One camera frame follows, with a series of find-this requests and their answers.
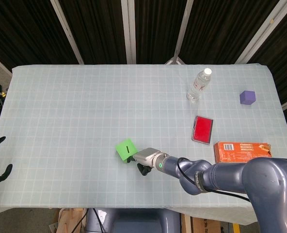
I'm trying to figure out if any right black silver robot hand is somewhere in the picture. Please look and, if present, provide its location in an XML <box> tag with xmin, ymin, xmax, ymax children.
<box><xmin>127</xmin><ymin>147</ymin><xmax>168</xmax><ymax>176</ymax></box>

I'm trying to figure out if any green numbered cube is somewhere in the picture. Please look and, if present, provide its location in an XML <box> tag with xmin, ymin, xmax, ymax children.
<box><xmin>115</xmin><ymin>138</ymin><xmax>138</xmax><ymax>164</ymax></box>

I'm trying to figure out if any red ink pad case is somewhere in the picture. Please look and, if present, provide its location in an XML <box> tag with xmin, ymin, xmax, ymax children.
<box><xmin>191</xmin><ymin>116</ymin><xmax>214</xmax><ymax>146</ymax></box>

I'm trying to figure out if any blue-grey robot torso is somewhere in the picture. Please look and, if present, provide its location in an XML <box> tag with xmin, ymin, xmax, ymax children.
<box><xmin>85</xmin><ymin>208</ymin><xmax>182</xmax><ymax>233</ymax></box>

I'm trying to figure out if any orange cardboard box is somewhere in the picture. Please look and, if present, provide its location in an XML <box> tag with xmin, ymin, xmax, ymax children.
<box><xmin>213</xmin><ymin>141</ymin><xmax>272</xmax><ymax>164</ymax></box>

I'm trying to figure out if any pale blue grid tablecloth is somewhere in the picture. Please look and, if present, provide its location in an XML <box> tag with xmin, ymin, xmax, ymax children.
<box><xmin>0</xmin><ymin>63</ymin><xmax>287</xmax><ymax>225</ymax></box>

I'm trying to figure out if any clear plastic water bottle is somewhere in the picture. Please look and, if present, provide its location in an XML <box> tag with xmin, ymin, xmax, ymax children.
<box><xmin>186</xmin><ymin>68</ymin><xmax>212</xmax><ymax>102</ymax></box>

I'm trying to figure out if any brown cardboard box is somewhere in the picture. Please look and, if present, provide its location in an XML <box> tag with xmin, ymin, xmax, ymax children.
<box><xmin>191</xmin><ymin>216</ymin><xmax>231</xmax><ymax>233</ymax></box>

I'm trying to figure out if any purple cube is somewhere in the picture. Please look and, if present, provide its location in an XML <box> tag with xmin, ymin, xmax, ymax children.
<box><xmin>239</xmin><ymin>90</ymin><xmax>256</xmax><ymax>106</ymax></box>

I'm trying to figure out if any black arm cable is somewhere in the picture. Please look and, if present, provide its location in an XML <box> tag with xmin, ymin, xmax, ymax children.
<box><xmin>176</xmin><ymin>157</ymin><xmax>251</xmax><ymax>202</ymax></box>

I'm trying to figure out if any white partition post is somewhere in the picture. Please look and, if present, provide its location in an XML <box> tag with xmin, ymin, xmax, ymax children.
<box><xmin>50</xmin><ymin>0</ymin><xmax>85</xmax><ymax>65</ymax></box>
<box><xmin>165</xmin><ymin>0</ymin><xmax>195</xmax><ymax>65</ymax></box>
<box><xmin>121</xmin><ymin>0</ymin><xmax>137</xmax><ymax>65</ymax></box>
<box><xmin>235</xmin><ymin>0</ymin><xmax>286</xmax><ymax>64</ymax></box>

